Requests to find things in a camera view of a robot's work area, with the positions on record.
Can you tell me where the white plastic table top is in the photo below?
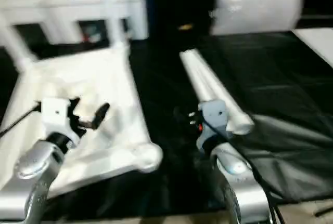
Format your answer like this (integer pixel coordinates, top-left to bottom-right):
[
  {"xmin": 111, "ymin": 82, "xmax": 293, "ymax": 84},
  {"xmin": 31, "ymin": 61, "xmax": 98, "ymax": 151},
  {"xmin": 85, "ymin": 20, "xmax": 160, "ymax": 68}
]
[{"xmin": 0, "ymin": 46, "xmax": 163, "ymax": 200}]

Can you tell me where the white plastic table leg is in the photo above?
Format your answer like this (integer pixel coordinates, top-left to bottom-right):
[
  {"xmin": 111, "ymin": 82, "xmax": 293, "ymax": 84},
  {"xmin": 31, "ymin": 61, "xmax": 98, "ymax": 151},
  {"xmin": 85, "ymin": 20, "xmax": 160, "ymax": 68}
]
[
  {"xmin": 179, "ymin": 50, "xmax": 222, "ymax": 105},
  {"xmin": 186, "ymin": 48, "xmax": 255, "ymax": 136},
  {"xmin": 0, "ymin": 12, "xmax": 38, "ymax": 73},
  {"xmin": 95, "ymin": 0, "xmax": 129, "ymax": 53}
]

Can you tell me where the black work mat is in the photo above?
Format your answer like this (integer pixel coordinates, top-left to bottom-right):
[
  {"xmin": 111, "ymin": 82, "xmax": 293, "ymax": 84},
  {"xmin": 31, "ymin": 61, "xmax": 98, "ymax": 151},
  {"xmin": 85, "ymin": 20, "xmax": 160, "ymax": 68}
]
[{"xmin": 0, "ymin": 29, "xmax": 333, "ymax": 219}]

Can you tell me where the white glass-door cabinet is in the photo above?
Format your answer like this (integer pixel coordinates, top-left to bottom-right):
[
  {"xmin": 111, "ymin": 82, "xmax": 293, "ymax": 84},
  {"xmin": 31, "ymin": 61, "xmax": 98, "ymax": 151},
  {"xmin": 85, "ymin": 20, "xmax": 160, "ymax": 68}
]
[{"xmin": 0, "ymin": 0, "xmax": 149, "ymax": 47}]

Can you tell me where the black furniture with yellow label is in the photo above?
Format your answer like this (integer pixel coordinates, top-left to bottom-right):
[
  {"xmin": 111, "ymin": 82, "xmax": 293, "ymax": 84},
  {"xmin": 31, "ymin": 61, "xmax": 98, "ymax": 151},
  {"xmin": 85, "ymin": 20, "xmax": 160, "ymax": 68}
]
[{"xmin": 146, "ymin": 0, "xmax": 219, "ymax": 40}]

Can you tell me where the grey cushion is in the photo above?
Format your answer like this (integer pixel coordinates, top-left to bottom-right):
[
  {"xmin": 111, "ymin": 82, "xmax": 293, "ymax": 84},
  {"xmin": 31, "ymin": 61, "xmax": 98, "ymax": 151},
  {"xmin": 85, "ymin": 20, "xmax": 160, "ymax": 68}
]
[{"xmin": 209, "ymin": 0, "xmax": 305, "ymax": 36}]

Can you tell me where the white flat panel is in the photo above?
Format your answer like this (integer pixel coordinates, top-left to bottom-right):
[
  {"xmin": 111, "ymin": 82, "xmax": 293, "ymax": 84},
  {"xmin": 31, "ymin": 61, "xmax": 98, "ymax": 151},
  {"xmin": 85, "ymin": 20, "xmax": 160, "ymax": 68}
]
[{"xmin": 292, "ymin": 27, "xmax": 333, "ymax": 68}]

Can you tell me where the black stand leg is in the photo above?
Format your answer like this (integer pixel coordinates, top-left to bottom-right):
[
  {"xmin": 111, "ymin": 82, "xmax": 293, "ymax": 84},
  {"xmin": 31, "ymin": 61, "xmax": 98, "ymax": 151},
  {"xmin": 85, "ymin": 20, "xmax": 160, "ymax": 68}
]
[{"xmin": 314, "ymin": 205, "xmax": 333, "ymax": 218}]

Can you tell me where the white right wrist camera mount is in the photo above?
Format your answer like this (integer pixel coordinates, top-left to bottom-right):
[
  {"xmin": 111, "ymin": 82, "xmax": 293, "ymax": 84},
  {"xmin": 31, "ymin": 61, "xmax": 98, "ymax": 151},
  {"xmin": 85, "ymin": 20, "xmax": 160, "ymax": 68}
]
[{"xmin": 197, "ymin": 100, "xmax": 229, "ymax": 153}]

